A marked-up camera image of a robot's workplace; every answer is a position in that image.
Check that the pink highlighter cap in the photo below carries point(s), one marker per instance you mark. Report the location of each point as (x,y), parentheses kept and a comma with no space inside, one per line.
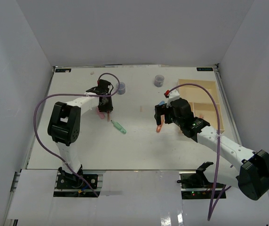
(100,115)

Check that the wooden compartment box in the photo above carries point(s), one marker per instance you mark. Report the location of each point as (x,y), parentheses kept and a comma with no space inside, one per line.
(200,102)

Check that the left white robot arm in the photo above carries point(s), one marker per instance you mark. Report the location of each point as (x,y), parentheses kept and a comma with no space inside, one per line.
(64,124)

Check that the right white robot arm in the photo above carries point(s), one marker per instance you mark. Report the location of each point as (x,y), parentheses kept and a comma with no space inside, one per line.
(253,167)

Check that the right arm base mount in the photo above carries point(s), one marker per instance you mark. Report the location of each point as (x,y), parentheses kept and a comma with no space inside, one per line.
(194,185)

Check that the left clear clip jar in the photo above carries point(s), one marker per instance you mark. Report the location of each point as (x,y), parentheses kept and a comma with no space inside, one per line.
(121,88)

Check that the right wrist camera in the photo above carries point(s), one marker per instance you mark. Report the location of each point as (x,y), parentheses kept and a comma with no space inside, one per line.
(171,96)

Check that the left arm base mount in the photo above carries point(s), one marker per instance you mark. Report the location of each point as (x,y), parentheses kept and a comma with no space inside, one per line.
(69,185)

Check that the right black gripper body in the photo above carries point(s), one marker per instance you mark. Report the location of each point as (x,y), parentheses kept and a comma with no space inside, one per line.
(177,121)

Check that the orange highlighter pen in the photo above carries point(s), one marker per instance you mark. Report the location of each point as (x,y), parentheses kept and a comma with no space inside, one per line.
(108,117)

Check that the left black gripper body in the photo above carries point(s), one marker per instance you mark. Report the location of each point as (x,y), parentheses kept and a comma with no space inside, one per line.
(107,106)

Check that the green highlighter pen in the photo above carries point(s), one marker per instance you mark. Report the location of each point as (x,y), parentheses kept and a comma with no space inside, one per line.
(118,127)

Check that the right clear clip jar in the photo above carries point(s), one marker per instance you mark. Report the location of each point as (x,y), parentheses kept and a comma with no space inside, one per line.
(159,80)

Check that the clear clip jar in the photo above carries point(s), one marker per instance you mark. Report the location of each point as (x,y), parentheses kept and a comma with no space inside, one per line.
(159,80)
(121,88)

